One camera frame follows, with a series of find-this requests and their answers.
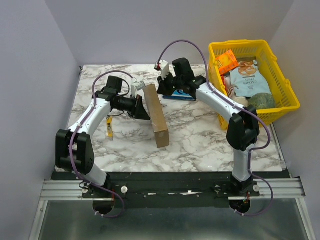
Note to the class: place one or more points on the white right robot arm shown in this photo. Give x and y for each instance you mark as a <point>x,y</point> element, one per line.
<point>243,128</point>

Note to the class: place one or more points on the light blue chips bag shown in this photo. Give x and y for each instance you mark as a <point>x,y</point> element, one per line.
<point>247,80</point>

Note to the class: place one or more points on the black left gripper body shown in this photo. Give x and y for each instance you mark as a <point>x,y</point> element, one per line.
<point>129,105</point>

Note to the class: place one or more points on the orange snack box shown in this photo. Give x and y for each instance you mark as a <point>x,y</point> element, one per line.
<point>226,62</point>

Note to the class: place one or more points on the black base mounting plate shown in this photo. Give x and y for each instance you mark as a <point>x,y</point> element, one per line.
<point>168,190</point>

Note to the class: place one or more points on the red white striped package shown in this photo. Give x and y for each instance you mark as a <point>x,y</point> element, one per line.
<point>229,87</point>

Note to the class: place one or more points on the aluminium rail frame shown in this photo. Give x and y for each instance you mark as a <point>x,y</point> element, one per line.
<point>194,147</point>

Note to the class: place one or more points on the yellow plastic basket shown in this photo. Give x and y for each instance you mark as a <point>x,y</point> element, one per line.
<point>280,87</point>

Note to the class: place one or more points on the yellow utility knife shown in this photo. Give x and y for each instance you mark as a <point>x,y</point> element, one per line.
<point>109,131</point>

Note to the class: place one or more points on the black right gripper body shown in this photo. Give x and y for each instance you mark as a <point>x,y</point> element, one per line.
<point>164,83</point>

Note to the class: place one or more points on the blue razor box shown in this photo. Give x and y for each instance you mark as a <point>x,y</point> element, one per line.
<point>179,95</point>

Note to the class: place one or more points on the brown cardboard express box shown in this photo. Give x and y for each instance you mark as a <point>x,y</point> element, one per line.
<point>157,117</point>

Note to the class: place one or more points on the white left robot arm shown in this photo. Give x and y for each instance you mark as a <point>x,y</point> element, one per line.
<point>73,147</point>

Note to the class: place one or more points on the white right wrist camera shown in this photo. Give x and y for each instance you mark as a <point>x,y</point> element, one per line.
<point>163,67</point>

